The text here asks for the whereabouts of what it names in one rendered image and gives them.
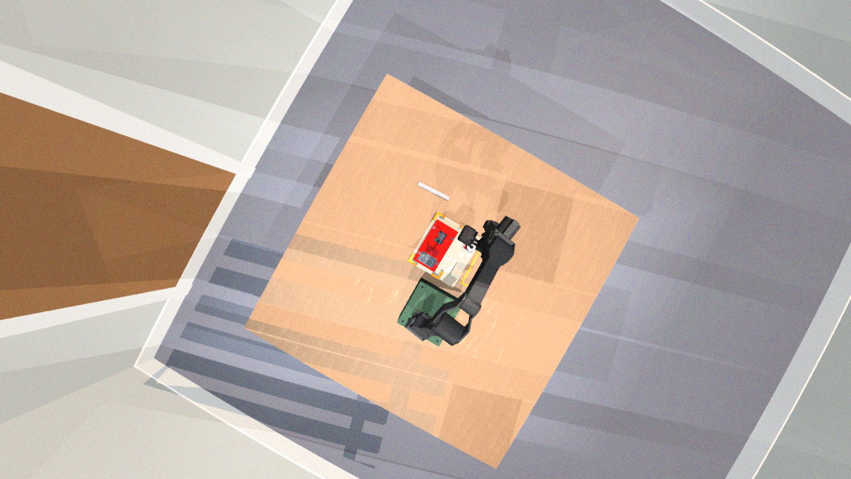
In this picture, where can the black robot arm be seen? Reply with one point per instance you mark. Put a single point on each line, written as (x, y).
(497, 250)

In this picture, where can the white flat bar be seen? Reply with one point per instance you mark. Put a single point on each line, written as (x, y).
(433, 191)

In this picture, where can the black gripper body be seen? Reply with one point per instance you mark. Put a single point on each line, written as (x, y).
(467, 237)

